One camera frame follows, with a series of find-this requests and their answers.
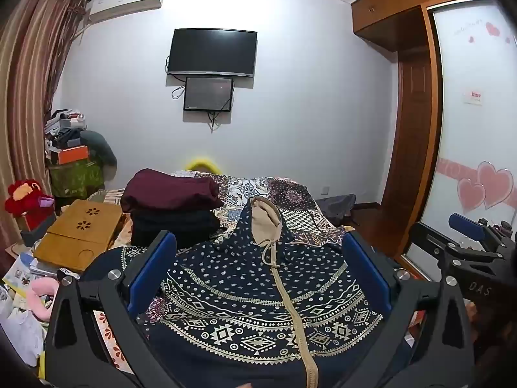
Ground yellow plush item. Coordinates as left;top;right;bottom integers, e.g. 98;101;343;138
186;156;222;176

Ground pink neck pillow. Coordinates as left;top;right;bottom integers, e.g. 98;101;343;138
26;279;61;323

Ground small wall monitor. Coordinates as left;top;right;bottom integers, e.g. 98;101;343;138
183;76;235;113

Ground patchwork print bedsheet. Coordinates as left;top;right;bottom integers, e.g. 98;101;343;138
101;172;360;259

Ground red plush toy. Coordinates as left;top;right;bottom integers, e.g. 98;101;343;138
5;181;55;217

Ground maroon folded garment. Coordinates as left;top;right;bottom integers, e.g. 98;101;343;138
120;168;225;215

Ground white plastic bag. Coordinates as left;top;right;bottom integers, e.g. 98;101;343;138
0;307;46;368

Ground pile of booklets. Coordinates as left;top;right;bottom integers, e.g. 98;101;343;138
2;251;59;294

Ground dark folded garment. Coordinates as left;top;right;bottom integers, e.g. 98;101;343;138
130;208;222;251

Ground orange box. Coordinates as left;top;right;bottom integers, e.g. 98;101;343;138
57;145;90;166

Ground grey storage box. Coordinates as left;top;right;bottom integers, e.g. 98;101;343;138
19;210;58;248

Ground wooden lap desk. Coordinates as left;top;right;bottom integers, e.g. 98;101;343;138
33;199;124;273

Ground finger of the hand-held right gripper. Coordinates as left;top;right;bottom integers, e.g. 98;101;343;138
448;212;517;251
408;221;503;269

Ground large wall television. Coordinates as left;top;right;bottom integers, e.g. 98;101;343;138
167;28;258;78

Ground brown striped curtain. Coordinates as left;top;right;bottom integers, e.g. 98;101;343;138
0;0;91;251

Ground navy patterned hooded garment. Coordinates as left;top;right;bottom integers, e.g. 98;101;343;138
95;196;408;388

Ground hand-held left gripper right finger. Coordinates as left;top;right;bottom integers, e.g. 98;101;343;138
334;230;476;388

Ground pile of clutter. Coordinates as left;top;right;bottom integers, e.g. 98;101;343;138
44;108;87;158

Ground white air conditioner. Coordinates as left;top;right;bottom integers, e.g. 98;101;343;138
87;0;167;25

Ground white heart print sliding door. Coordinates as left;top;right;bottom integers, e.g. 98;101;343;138
406;0;517;279

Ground wooden wardrobe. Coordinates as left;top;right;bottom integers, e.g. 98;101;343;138
349;0;517;284

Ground dark green bundle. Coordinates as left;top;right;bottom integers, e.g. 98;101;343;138
83;129;119;180

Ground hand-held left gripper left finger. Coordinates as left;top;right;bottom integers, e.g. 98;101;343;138
40;230;178;388

